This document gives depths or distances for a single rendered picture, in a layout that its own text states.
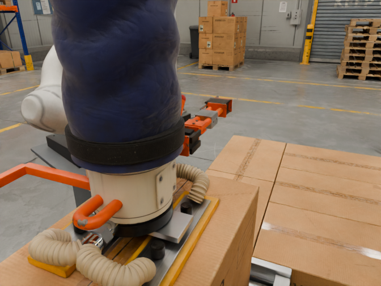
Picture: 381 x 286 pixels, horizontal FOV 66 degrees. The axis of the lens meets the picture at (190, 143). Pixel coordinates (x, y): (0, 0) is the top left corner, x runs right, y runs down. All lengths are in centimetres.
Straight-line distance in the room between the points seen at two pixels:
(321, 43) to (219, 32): 359
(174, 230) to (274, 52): 1006
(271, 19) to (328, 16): 168
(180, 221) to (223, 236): 11
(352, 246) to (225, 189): 72
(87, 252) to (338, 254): 103
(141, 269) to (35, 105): 49
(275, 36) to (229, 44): 280
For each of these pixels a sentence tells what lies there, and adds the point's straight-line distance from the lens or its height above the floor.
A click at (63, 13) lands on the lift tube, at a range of 49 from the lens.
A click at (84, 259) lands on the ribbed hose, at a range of 54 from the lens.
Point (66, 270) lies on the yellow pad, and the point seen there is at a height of 97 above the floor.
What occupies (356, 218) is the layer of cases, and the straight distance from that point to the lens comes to 159.
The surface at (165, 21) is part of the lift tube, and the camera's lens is 48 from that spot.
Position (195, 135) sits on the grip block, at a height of 110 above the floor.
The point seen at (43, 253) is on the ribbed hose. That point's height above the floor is 103.
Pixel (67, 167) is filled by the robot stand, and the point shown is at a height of 75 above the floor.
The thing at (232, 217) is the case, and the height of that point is 95.
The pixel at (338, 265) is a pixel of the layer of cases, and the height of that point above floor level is 54.
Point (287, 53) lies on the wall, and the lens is 1049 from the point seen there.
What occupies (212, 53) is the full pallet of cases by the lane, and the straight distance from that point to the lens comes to 837.
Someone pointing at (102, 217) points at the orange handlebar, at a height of 109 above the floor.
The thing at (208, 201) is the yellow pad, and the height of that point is 97.
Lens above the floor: 140
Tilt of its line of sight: 24 degrees down
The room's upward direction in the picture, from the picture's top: straight up
